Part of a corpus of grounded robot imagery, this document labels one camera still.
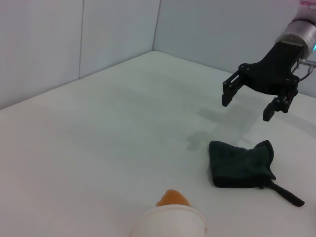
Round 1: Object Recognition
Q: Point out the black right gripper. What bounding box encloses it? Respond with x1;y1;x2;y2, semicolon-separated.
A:
221;41;304;122

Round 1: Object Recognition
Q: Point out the dark blue rag with loop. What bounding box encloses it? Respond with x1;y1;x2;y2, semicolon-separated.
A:
208;139;305;207

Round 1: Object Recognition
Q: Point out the translucent plastic cup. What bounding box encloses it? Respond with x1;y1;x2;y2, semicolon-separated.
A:
130;205;207;237

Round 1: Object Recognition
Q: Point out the brown water stain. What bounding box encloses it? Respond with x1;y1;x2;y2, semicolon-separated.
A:
155;189;192;207

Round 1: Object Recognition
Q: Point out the silver right gripper cable connector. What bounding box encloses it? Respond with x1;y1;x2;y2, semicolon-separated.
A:
297;58;316;81

